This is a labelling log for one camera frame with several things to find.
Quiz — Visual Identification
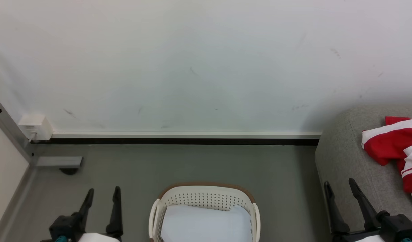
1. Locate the light blue clothing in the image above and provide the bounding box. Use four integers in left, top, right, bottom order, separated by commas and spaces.
160, 204, 253, 242

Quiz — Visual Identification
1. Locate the white wall socket box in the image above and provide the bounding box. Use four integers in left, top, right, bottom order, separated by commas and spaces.
18, 114, 54, 141

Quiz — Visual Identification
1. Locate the grey fabric sofa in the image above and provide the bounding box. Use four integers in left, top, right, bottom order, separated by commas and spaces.
315, 104, 412, 242

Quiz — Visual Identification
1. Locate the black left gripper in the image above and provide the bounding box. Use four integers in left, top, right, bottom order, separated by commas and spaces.
41, 186, 124, 242

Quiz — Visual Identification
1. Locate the white perforated laundry basket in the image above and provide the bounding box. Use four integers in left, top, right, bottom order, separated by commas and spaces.
148, 182, 261, 242

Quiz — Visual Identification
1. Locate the red white striped garment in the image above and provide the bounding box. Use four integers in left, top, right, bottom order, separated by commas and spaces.
361, 116, 412, 206

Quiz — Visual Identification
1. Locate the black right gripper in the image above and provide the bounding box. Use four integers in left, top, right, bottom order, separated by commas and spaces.
324, 178, 412, 242

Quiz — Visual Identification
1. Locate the grey metal frame post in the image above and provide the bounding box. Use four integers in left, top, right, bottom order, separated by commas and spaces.
0, 95, 83, 169

